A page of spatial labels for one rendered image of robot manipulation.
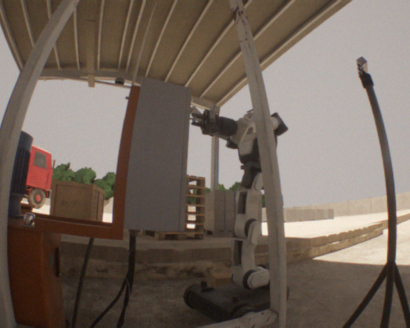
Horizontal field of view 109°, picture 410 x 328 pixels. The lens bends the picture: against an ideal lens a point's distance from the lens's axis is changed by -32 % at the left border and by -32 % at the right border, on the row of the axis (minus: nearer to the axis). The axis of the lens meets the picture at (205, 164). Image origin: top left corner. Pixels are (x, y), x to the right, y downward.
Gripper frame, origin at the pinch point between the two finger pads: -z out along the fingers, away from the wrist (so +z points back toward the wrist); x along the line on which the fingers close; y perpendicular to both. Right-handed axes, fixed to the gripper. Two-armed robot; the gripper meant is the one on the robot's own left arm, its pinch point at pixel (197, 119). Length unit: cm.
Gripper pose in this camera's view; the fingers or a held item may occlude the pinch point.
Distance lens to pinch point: 98.7
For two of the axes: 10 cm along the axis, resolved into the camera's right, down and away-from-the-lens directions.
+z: 9.1, 1.3, 4.0
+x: 0.3, -9.7, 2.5
